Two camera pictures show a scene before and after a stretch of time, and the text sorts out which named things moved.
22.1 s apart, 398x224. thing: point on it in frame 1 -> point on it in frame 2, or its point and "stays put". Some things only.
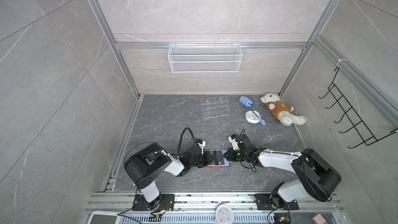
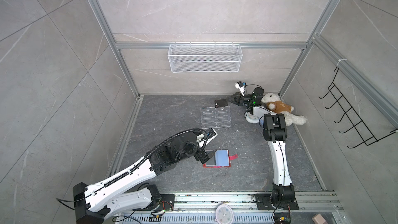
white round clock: (224, 214) stays put
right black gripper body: (241, 156) -> (247, 100)
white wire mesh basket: (204, 58) stays put
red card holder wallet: (217, 159) stays put
